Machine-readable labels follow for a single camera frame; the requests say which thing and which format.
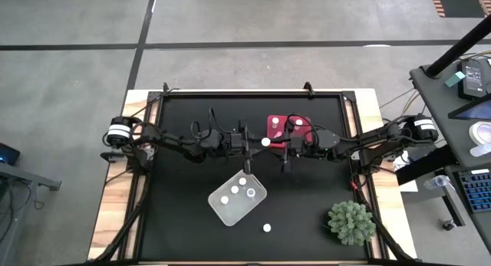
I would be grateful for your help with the black frame clamp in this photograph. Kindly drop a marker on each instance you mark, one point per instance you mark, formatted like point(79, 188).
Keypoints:
point(307, 86)
point(165, 86)

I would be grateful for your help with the white tape roll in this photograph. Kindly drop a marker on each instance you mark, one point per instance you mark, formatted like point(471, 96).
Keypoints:
point(472, 132)

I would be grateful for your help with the red tube rack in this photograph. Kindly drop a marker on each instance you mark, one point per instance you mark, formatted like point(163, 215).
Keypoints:
point(282, 124)

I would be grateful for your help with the black mat orange striped edges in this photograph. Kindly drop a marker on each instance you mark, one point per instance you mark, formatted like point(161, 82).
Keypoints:
point(456, 1)

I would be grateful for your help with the dark keyboard desk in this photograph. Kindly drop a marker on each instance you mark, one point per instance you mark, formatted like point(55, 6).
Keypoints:
point(481, 224)

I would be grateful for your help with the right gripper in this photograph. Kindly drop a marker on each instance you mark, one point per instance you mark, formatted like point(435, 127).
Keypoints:
point(305, 143)

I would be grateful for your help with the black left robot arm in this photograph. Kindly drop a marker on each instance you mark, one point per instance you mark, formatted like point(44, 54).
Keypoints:
point(172, 141)

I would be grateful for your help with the black power adapter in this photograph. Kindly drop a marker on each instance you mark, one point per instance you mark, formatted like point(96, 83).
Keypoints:
point(472, 80)

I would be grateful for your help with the grey side desk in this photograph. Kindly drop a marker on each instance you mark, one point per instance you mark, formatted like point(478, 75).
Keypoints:
point(441, 105)

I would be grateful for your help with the clear plastic water bottle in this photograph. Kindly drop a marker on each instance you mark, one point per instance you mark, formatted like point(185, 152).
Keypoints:
point(437, 181)

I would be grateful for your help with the green artificial plant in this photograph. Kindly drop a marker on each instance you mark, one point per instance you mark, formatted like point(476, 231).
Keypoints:
point(351, 222)

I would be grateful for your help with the backlit keyboard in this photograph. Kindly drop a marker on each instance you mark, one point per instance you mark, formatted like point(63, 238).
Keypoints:
point(477, 191)

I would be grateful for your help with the clear plastic bin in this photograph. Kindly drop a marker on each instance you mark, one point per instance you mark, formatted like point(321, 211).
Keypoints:
point(238, 210)

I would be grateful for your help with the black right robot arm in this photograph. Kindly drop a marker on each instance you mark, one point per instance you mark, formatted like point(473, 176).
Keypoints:
point(368, 141)

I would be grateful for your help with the black controller box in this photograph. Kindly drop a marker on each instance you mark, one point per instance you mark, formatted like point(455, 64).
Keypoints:
point(422, 168)

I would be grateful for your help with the black flat monitor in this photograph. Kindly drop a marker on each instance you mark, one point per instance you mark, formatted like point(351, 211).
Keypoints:
point(477, 110)

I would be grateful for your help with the black aluminium table frame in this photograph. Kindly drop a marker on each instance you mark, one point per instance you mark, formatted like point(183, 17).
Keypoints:
point(153, 96)

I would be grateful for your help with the dark device blue light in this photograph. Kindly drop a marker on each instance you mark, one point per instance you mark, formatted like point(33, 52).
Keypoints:
point(7, 155)

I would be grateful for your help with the clear pill bottle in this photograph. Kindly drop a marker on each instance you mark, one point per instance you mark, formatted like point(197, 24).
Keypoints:
point(278, 135)

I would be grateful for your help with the black table mat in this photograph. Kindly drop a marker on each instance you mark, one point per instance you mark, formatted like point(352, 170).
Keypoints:
point(192, 239)

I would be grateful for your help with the black pole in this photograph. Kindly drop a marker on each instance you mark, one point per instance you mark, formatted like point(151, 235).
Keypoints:
point(456, 49)

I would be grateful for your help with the white paper sheet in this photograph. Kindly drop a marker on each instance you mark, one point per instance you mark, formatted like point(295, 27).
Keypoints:
point(409, 186)

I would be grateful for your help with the small teal box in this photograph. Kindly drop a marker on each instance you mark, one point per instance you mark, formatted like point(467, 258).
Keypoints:
point(455, 79)

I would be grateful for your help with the black caster wheel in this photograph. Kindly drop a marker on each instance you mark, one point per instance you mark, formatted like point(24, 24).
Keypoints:
point(448, 224)

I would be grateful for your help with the grey metal stand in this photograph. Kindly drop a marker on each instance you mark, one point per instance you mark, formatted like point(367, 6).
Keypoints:
point(23, 176)

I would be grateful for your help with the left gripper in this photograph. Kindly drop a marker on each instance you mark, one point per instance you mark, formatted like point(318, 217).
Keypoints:
point(232, 141)

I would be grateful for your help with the white cylinder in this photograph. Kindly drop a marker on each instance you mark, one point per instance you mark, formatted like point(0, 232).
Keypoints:
point(481, 150)

